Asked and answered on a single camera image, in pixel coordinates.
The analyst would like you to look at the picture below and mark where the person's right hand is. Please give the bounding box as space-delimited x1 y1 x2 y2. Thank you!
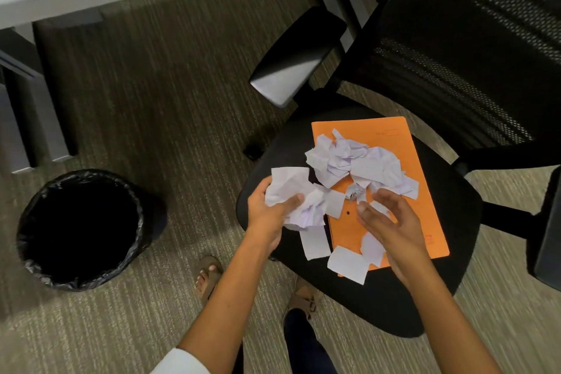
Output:
356 188 433 288

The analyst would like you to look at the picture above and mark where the black round trash bin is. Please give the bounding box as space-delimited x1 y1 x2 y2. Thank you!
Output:
17 169 168 292

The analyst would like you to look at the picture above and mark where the person's left hand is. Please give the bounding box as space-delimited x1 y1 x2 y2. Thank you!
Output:
247 176 306 252

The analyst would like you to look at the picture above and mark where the brown sandal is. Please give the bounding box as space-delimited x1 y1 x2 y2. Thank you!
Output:
281 276 320 323
195 255 225 305

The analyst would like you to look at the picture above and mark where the person's left forearm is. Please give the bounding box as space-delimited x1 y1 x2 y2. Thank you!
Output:
177 229 283 374

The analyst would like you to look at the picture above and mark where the orange paper folder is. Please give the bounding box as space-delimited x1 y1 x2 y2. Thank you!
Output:
311 116 451 277

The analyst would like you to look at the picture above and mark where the pile of torn white scraps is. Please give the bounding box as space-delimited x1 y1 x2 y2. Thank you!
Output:
300 128 420 286

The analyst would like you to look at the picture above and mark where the black office chair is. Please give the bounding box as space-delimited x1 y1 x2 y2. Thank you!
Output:
236 0 561 339

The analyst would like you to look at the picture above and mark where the white paper ball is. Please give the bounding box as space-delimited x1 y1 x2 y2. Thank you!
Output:
264 166 347 232

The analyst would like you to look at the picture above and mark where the black plastic bin liner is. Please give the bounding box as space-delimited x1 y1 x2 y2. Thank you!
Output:
17 169 146 292

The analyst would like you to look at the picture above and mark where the dark blue trouser leg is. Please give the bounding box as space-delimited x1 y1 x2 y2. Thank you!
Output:
283 308 338 374

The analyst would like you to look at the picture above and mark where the white shirt sleeve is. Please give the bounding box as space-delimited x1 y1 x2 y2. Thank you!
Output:
150 347 212 374

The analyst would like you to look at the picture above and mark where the person's right forearm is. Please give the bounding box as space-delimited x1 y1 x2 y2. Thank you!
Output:
394 255 504 374

